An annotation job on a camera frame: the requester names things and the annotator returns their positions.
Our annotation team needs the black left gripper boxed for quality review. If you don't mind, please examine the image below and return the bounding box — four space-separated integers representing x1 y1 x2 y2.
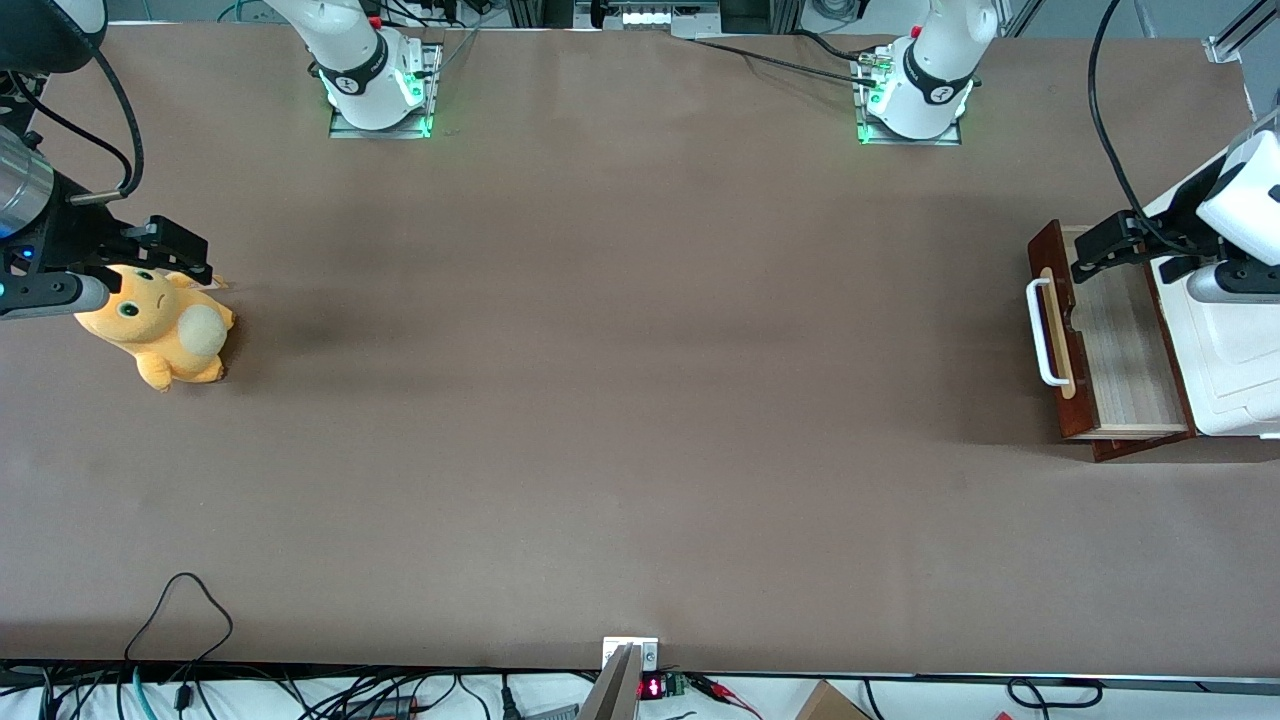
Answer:
1072 160 1229 286

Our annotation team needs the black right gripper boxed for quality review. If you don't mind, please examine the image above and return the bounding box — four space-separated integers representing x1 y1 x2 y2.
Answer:
0 178 214 297

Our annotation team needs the brown wooden drawer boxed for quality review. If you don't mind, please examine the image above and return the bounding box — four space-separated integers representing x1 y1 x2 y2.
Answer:
1027 219 1193 442

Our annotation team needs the tan wooden handle strip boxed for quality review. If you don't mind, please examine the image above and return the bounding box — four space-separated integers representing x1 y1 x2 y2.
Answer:
1038 266 1079 401

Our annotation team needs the white drawer handle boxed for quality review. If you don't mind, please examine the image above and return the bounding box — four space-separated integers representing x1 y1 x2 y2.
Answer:
1026 277 1076 388

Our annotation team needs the white drawer cabinet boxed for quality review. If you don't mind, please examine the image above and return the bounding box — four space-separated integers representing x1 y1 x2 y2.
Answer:
1095 120 1280 463

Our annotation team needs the orange plush toy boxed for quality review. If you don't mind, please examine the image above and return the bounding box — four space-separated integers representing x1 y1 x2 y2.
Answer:
73 262 237 393

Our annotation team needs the brown cardboard box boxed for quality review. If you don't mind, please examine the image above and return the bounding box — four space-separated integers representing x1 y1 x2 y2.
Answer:
795 680 871 720

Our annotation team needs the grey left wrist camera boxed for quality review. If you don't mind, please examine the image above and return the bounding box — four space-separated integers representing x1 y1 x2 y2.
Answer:
1186 262 1280 304

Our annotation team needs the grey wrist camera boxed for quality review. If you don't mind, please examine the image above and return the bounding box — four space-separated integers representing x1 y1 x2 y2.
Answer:
1186 262 1280 304
0 272 111 321

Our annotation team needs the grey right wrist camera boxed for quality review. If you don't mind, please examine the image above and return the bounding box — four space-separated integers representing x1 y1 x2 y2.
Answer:
0 272 111 321

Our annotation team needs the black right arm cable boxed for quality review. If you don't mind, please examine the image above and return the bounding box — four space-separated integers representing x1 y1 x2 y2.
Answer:
68 45 146 206

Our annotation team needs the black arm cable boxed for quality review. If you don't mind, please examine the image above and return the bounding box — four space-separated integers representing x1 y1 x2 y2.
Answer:
1088 0 1201 256
68 45 146 206

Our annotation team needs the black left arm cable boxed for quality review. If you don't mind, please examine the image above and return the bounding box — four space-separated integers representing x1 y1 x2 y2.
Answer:
1088 0 1201 256

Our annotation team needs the aluminium frame profile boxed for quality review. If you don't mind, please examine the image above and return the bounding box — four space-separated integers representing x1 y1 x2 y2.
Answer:
1205 0 1280 66

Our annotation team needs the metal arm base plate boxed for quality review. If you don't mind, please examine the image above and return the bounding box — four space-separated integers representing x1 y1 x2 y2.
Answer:
328 42 444 140
852 48 966 147

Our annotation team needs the thin black looped cable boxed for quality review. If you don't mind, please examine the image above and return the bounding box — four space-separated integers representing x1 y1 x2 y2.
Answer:
125 572 235 663

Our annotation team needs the long black table cable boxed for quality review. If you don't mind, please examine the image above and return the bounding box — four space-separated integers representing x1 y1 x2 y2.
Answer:
690 38 879 85

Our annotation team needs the grey metal mount bar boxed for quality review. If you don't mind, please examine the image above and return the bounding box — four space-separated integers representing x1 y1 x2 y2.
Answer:
578 645 641 720

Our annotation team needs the white mount bracket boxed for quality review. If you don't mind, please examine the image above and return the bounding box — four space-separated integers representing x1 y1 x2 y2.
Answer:
603 637 661 673

